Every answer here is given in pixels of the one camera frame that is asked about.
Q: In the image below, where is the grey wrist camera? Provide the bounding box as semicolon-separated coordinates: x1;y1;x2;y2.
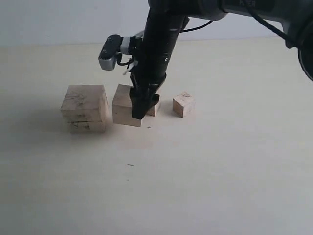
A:
98;34;133;71

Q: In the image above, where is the second largest wooden block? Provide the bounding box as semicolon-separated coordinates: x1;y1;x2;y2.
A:
112;84;142;127

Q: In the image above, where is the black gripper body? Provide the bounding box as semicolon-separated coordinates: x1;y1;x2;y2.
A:
131;14;182;91

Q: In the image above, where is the medium small wooden cube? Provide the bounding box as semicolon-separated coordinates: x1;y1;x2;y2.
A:
146;100;160;117

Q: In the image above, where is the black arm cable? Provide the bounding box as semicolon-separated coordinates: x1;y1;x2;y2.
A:
117;0;304;67

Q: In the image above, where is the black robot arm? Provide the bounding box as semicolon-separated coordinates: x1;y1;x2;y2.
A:
130;0;313;119

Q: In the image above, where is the smallest wooden cube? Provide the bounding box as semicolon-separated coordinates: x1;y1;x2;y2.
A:
173;92;195;118

